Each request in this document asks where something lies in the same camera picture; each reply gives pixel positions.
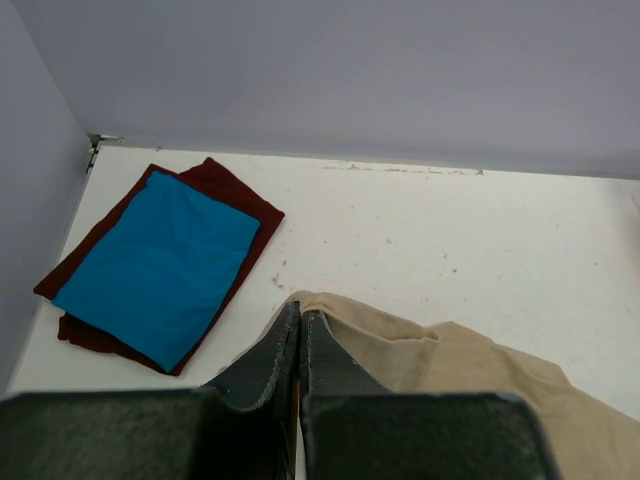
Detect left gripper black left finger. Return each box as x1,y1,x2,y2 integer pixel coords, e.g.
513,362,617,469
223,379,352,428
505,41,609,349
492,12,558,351
1,302,300,479

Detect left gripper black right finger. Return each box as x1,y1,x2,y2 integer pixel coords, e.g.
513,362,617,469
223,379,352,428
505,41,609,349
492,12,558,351
299,311,561,479

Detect beige t shirt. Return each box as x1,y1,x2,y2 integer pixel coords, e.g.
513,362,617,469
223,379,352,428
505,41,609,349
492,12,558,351
217,291,640,480

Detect blue folded t shirt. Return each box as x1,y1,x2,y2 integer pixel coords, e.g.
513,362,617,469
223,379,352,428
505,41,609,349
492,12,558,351
52,172,260,372

